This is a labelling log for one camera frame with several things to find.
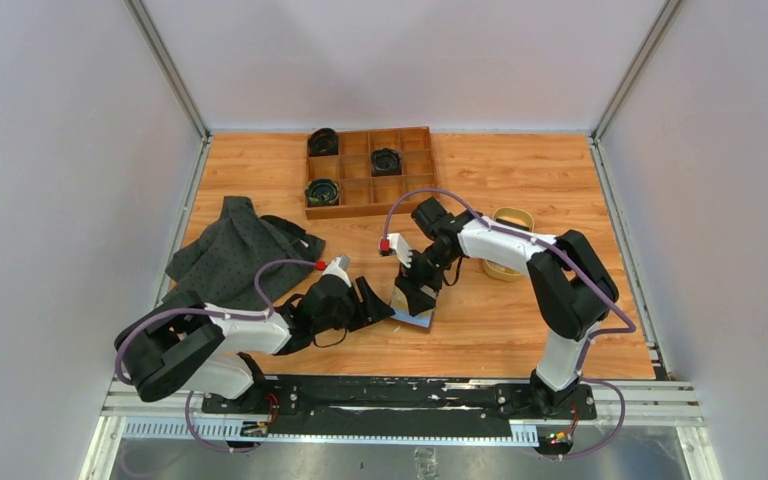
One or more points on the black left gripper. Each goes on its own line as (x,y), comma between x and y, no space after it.
(370,310)

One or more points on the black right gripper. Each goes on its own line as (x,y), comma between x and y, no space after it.
(413,282)

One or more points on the brown leather card holder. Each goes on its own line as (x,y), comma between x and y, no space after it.
(420,318)

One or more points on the yellow oval card tray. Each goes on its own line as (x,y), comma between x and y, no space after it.
(516,218)

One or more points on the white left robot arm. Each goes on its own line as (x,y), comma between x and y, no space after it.
(188,344)

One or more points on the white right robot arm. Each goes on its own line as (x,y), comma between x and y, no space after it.
(573,289)

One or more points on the black-green coiled belt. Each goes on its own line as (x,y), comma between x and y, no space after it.
(322,192)

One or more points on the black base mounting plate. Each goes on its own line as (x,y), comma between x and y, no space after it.
(401,407)

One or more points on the wooden compartment tray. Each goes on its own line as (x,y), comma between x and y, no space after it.
(367,172)

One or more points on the black coiled belt middle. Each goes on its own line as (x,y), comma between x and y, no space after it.
(385,162)

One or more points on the dark grey dotted cloth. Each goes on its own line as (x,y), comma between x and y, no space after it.
(221,264)

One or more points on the black coiled belt top-left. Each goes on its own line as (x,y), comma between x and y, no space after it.
(323,142)

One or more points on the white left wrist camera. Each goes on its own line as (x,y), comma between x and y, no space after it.
(338,268)

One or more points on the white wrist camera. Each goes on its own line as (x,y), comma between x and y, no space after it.
(338,268)
(394,244)

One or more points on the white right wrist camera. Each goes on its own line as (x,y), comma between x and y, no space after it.
(394,244)

